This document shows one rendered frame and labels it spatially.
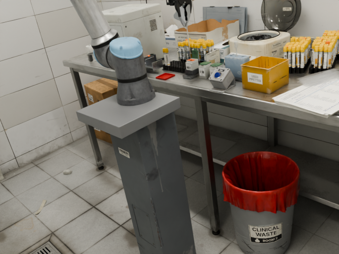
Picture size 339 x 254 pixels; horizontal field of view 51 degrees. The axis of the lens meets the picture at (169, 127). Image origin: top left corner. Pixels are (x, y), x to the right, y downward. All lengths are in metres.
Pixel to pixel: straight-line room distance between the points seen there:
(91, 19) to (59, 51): 1.79
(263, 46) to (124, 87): 0.68
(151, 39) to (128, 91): 0.70
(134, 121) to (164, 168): 0.33
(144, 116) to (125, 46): 0.26
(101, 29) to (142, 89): 0.28
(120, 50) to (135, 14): 0.65
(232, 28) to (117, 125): 1.06
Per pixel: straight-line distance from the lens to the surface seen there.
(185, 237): 1.74
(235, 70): 1.56
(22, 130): 3.14
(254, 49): 1.67
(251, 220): 1.71
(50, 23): 3.13
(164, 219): 1.57
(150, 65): 1.81
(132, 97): 1.33
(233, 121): 2.43
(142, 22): 1.95
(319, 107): 1.24
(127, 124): 1.19
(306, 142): 2.19
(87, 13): 1.39
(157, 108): 1.27
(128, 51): 1.29
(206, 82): 1.57
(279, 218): 1.72
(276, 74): 1.40
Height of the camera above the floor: 1.40
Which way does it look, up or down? 26 degrees down
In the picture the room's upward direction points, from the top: 9 degrees counter-clockwise
